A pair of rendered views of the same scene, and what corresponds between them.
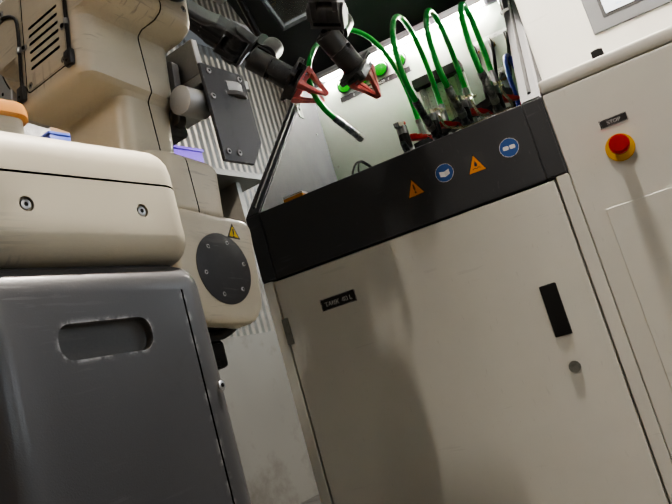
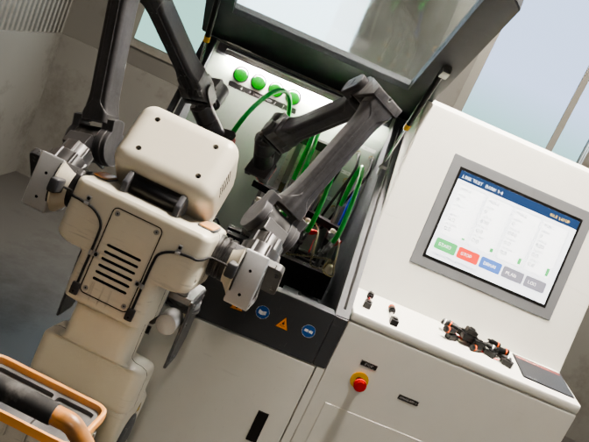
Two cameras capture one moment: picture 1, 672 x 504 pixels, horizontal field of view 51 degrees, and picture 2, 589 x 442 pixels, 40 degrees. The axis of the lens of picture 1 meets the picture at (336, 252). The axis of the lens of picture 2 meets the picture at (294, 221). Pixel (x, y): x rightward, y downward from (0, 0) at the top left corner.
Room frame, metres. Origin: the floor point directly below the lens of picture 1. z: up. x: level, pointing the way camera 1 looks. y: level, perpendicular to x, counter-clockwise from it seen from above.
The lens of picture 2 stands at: (-0.45, 0.73, 1.70)
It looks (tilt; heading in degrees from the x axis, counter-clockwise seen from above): 15 degrees down; 333
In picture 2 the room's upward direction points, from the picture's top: 24 degrees clockwise
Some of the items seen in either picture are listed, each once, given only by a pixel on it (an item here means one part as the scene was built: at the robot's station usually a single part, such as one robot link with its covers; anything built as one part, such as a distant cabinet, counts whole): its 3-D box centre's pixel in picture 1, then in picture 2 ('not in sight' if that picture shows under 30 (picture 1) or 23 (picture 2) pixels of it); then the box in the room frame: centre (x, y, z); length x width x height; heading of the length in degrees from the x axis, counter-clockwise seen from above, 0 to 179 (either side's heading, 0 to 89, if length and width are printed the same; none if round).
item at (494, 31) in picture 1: (500, 75); (344, 179); (1.84, -0.57, 1.20); 0.13 x 0.03 x 0.31; 67
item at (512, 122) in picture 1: (394, 198); (220, 294); (1.47, -0.15, 0.87); 0.62 x 0.04 x 0.16; 67
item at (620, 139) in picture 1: (619, 145); (359, 383); (1.25, -0.55, 0.80); 0.05 x 0.04 x 0.05; 67
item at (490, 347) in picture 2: not in sight; (478, 339); (1.27, -0.86, 1.01); 0.23 x 0.11 x 0.06; 67
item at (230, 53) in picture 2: (397, 40); (305, 85); (1.93, -0.34, 1.43); 0.54 x 0.03 x 0.02; 67
